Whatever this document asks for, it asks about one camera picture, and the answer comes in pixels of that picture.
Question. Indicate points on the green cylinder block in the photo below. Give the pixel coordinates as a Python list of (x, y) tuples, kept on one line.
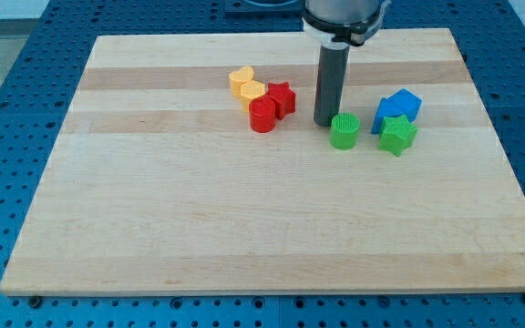
[(344, 131)]

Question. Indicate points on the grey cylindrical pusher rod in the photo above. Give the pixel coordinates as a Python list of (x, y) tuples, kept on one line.
[(330, 82)]

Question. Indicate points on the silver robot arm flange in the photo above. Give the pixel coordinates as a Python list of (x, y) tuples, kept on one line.
[(338, 24)]

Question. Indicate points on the red star block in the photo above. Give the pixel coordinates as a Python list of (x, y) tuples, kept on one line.
[(283, 97)]

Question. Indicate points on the green star block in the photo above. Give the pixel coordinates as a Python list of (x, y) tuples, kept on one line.
[(396, 134)]

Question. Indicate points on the red cylinder block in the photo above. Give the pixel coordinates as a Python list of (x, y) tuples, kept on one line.
[(262, 114)]

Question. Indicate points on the yellow hexagon block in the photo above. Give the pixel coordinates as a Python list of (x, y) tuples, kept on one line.
[(249, 91)]

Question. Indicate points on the yellow heart block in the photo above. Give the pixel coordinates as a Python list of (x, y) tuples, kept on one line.
[(239, 77)]

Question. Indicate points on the light wooden board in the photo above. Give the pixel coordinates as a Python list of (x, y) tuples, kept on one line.
[(157, 185)]

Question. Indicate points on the blue triangle block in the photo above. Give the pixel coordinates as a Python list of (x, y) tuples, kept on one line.
[(386, 108)]

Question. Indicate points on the blue cube block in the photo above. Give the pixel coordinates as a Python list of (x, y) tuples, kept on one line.
[(408, 102)]

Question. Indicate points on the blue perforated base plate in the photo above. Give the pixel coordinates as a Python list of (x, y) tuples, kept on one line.
[(34, 99)]

